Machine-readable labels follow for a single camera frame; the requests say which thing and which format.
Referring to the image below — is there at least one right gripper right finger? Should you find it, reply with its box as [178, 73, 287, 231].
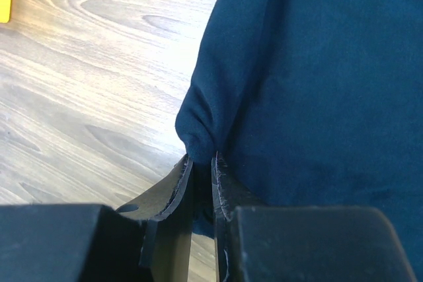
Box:
[211, 155, 416, 281]

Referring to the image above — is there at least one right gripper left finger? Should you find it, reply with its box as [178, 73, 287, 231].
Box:
[1, 157, 193, 281]

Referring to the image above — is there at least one navy basketball jersey tank top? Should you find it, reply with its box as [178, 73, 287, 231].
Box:
[174, 0, 423, 240]

